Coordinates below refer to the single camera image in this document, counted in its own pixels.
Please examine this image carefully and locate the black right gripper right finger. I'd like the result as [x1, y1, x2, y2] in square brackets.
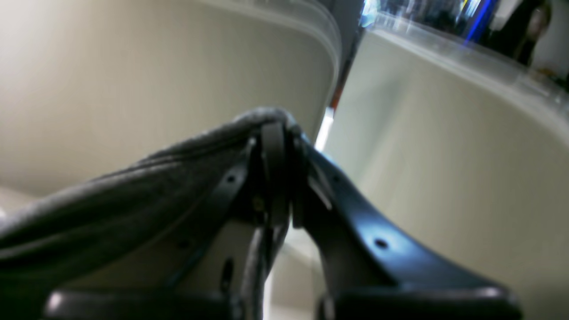
[290, 137, 523, 320]

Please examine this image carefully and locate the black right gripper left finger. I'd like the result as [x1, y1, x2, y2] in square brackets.
[42, 122, 290, 320]

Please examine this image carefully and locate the grey t-shirt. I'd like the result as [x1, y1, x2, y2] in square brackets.
[1, 108, 308, 320]

